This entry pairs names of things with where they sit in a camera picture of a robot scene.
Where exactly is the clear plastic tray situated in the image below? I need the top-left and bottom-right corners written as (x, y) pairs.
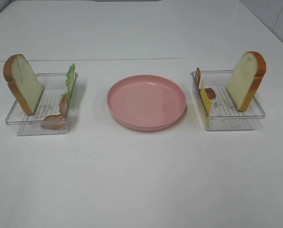
top-left (190, 70), bottom-right (265, 131)
top-left (5, 73), bottom-right (79, 136)

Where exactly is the pink round plate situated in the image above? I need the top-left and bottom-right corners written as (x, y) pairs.
top-left (107, 75), bottom-right (186, 131)

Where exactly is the left clear plastic tray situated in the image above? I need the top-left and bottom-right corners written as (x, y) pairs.
top-left (5, 73), bottom-right (79, 136)

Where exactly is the right clear plastic tray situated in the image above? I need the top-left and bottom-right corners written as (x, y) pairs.
top-left (190, 70), bottom-right (265, 131)

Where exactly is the yellow cheese slice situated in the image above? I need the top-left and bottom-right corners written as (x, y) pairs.
top-left (200, 81), bottom-right (212, 127)

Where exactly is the upright bacon strip right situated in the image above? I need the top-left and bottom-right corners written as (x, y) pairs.
top-left (195, 67), bottom-right (201, 87)

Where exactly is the long bacon strip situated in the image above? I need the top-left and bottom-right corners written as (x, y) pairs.
top-left (41, 95), bottom-right (68, 130)

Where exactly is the bread slice from tray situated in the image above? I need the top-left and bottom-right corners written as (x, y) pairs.
top-left (3, 54), bottom-right (44, 115)

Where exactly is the green lettuce leaf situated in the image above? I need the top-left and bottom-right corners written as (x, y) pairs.
top-left (63, 63), bottom-right (75, 100)

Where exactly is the upright bread slice right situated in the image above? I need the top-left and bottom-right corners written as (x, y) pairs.
top-left (226, 51), bottom-right (266, 112)

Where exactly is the small bacon piece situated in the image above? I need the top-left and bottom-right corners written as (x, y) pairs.
top-left (205, 87), bottom-right (216, 99)

